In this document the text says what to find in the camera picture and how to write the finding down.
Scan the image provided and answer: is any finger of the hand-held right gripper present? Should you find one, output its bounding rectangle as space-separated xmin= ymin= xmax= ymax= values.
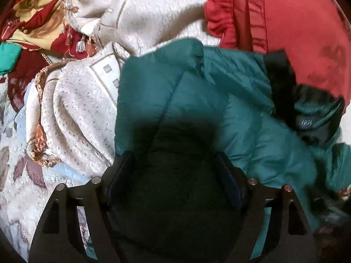
xmin=263 ymin=50 xmax=301 ymax=88

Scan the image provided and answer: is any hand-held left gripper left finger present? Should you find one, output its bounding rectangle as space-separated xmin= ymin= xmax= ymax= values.
xmin=29 ymin=151 xmax=135 ymax=263

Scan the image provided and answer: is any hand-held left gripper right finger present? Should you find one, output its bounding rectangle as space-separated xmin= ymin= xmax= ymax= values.
xmin=217 ymin=153 xmax=322 ymax=263

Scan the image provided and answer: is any green quilted down jacket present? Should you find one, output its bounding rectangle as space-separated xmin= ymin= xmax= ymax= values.
xmin=114 ymin=38 xmax=351 ymax=263

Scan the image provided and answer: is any red ruffled cushion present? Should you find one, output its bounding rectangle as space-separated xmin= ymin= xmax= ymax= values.
xmin=204 ymin=0 xmax=351 ymax=106

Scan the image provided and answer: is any cream patterned bedspread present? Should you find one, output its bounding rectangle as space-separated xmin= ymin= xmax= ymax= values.
xmin=27 ymin=0 xmax=222 ymax=177

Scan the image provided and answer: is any leaf patterned bed cover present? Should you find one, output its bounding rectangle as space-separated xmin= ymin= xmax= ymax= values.
xmin=0 ymin=77 xmax=92 ymax=261

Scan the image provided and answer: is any light blue cloth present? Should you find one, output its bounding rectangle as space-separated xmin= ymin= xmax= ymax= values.
xmin=15 ymin=86 xmax=94 ymax=185

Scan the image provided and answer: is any bright green cloth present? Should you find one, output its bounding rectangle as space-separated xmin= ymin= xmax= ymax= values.
xmin=0 ymin=42 xmax=23 ymax=76

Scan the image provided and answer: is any red and gold floral cloth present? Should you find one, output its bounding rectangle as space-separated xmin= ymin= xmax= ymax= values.
xmin=0 ymin=0 xmax=96 ymax=107

